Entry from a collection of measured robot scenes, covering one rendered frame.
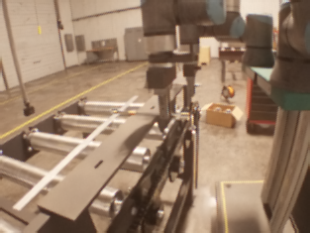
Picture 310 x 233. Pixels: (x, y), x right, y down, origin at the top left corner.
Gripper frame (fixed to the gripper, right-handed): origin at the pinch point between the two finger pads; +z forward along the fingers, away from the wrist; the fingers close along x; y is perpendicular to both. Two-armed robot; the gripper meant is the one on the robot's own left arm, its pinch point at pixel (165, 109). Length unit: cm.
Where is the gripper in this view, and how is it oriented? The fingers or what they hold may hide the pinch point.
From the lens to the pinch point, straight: 61.2
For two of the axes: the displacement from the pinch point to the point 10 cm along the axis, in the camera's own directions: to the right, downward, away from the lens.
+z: 0.8, 9.2, 3.9
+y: -9.4, -0.6, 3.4
